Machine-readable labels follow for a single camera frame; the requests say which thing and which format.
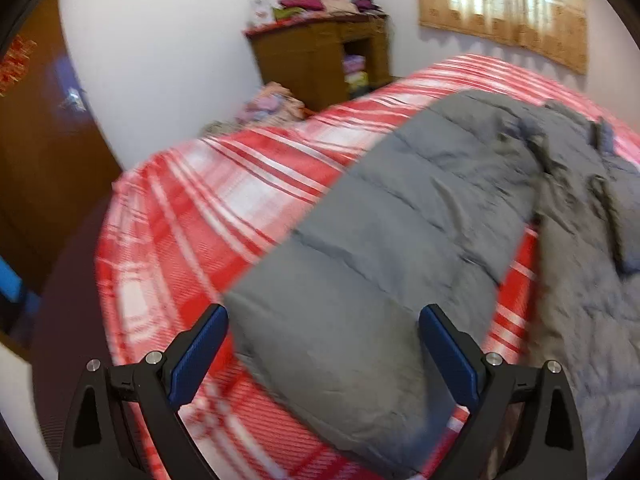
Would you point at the bed with red plaid sheet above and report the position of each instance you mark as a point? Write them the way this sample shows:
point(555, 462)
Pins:
point(210, 200)

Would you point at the grey puffer jacket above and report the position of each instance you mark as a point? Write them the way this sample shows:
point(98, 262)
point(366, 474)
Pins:
point(390, 210)

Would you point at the white printed card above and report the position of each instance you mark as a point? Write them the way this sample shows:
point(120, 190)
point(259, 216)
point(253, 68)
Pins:
point(261, 12)

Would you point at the folded clothes inside desk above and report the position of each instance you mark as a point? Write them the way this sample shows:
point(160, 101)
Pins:
point(355, 75)

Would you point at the beige patterned curtain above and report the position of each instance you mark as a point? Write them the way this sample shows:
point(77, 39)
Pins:
point(505, 10)

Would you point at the red door decoration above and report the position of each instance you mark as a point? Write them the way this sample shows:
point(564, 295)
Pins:
point(15, 62)

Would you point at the brown wooden door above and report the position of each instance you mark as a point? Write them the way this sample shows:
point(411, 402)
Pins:
point(45, 185)

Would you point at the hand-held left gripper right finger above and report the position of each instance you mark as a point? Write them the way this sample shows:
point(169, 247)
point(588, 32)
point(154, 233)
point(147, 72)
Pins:
point(447, 350)

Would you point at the blue object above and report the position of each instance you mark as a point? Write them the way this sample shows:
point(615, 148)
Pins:
point(9, 280)

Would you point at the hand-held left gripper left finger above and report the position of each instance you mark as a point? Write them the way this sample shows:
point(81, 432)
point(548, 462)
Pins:
point(200, 347)

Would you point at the brown wooden desk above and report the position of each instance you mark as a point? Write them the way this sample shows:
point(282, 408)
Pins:
point(300, 65)

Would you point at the heap of clothes on floor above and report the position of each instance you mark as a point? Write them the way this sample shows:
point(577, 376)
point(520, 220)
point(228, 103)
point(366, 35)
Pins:
point(272, 105)

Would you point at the pile of clothes on desk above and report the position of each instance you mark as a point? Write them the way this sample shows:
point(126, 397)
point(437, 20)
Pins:
point(330, 5)

